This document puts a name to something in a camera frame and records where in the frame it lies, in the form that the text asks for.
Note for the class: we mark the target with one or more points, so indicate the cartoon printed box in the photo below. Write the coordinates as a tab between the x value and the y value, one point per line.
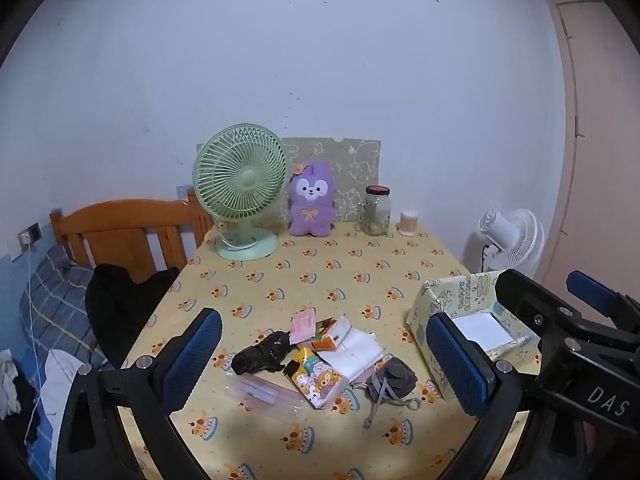
440	295

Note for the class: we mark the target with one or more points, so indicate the cartoon printed packet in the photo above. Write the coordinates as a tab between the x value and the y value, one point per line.
315	375

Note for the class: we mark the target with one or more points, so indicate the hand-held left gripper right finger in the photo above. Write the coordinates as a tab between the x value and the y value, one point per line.
460	370

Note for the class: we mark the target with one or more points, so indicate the pink card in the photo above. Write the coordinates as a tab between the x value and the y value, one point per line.
304	327

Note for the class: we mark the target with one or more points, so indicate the white standing fan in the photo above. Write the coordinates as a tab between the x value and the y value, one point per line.
505	237

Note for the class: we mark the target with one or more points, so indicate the black garment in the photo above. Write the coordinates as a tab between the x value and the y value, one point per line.
120	305

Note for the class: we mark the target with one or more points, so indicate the clear plastic packet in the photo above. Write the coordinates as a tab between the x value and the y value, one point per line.
265	395

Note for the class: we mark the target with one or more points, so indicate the white paper sheet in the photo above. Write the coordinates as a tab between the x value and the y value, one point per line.
480	330

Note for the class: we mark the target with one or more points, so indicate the beige door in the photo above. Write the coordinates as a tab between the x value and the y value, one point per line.
600	160

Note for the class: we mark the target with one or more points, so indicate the wooden bed headboard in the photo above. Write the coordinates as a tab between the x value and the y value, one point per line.
125	215

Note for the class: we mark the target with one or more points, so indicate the small toothpick container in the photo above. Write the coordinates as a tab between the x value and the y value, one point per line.
408	224

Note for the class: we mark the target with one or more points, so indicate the wall socket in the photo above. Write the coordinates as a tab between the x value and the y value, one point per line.
30	235

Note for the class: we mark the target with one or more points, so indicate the glass jar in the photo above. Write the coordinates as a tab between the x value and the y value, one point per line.
375	215

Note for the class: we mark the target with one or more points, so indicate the white cloth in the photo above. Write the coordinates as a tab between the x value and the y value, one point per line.
355	355

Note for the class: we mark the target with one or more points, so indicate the green desk fan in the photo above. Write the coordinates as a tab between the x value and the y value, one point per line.
247	180

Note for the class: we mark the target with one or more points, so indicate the purple plush toy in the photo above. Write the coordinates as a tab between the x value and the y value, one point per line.
310	210

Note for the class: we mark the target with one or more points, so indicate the printed cardboard panel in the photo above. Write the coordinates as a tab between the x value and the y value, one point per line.
350	160

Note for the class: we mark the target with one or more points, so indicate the plaid pillow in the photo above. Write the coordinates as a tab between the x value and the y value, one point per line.
55	300

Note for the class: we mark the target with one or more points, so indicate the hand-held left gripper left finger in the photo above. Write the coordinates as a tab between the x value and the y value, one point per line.
195	355

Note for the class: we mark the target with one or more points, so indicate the green and orange tissue pack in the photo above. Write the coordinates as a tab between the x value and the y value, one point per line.
327	340

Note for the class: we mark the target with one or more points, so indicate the white garment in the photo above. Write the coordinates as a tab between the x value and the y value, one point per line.
60	385

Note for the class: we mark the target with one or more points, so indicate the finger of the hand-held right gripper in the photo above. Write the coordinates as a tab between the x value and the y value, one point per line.
525	300
595	295

